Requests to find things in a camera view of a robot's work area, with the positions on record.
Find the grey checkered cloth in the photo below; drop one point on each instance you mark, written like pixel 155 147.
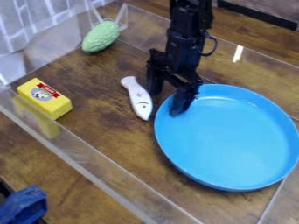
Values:
pixel 24 17

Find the clear acrylic enclosure wall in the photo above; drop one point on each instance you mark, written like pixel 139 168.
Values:
pixel 96 160

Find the white toy fish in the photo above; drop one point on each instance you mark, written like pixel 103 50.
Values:
pixel 139 97

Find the green bumpy toy vegetable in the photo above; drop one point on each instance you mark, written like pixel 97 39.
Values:
pixel 100 37

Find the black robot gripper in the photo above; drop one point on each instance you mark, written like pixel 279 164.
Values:
pixel 191 20

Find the yellow toy butter box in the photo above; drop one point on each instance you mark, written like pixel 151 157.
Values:
pixel 45 98

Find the black bar in background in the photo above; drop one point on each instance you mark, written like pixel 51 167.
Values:
pixel 276 12

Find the blue round plastic tray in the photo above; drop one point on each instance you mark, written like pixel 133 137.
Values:
pixel 233 142

